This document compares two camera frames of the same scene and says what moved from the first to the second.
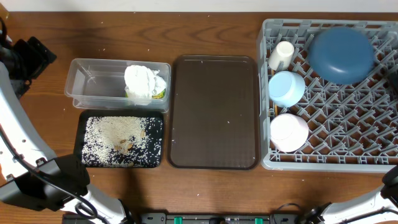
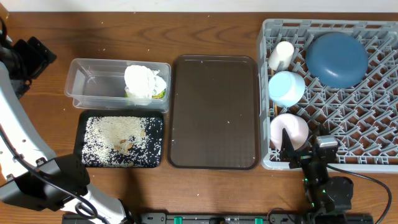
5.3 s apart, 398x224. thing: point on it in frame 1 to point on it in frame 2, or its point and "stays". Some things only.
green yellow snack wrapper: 160,96 stays
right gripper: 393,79 to 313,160
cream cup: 283,52 stays
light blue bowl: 286,89 stays
